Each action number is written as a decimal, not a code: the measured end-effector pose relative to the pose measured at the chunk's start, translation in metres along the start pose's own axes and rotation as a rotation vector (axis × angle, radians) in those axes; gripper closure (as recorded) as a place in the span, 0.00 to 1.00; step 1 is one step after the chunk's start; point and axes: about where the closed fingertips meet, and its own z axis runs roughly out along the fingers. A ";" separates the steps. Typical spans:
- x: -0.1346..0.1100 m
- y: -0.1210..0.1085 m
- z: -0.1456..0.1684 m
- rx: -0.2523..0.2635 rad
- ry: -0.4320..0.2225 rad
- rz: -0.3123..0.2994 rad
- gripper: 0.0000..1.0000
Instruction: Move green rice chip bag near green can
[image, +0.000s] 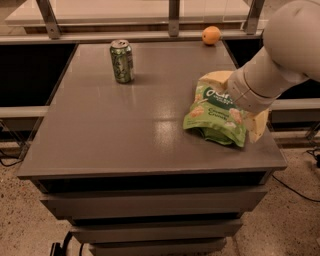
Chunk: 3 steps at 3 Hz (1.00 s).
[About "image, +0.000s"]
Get metal railing frame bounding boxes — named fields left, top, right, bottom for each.
left=0, top=0, right=320, bottom=46

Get green soda can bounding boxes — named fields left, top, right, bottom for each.
left=110, top=39, right=134, bottom=84

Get orange fruit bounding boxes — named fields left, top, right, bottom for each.
left=202, top=26, right=221, bottom=45

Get black floor cable left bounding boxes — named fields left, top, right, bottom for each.
left=0, top=119, right=28, bottom=168

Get green rice chip bag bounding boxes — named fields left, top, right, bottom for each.
left=183, top=81, right=246, bottom=147

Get grey drawer cabinet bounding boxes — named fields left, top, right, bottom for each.
left=18, top=42, right=286, bottom=256

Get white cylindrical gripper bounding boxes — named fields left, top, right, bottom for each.
left=199, top=67, right=280, bottom=143

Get black floor cable right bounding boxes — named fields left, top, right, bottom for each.
left=271, top=148, right=320, bottom=203

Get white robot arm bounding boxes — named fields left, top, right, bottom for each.
left=201, top=0, right=320, bottom=143

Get black floor cable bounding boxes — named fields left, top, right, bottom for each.
left=0, top=119, right=28, bottom=168
left=271, top=148, right=320, bottom=203

